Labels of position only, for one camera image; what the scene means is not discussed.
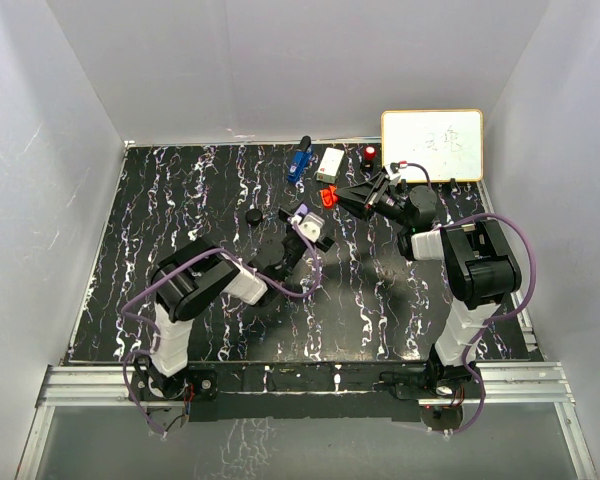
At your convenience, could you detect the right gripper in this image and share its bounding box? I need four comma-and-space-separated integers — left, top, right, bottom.
333, 173, 412, 228

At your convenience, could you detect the orange earbud case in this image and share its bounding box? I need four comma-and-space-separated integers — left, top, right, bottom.
320, 185, 338, 209

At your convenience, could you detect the purple earbud case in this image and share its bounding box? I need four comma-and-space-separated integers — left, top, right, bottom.
295, 203, 309, 217

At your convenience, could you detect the black earbud case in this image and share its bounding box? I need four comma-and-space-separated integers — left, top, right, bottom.
245, 208, 264, 227

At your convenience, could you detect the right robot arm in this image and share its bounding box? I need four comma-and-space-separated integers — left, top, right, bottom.
321, 172, 522, 397

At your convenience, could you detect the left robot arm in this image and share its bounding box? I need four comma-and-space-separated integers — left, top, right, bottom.
145, 204, 334, 399

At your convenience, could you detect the white box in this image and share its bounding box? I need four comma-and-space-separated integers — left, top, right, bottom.
316, 147, 344, 184

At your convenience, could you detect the red black button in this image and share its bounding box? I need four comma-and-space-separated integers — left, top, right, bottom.
361, 145, 376, 170

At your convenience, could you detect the blue black tool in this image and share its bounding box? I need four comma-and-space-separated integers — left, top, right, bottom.
287, 135, 313, 183

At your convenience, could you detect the white whiteboard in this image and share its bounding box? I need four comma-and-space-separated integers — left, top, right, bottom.
381, 109, 484, 183

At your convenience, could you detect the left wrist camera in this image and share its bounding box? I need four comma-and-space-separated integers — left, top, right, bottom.
291, 212, 325, 244

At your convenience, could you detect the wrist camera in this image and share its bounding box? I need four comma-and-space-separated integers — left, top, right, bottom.
291, 212, 325, 244
384, 161, 408, 185

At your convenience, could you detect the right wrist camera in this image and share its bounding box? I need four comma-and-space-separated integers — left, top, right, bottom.
384, 161, 408, 185

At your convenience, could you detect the aluminium rail frame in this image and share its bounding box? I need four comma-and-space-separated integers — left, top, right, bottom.
17, 362, 597, 479

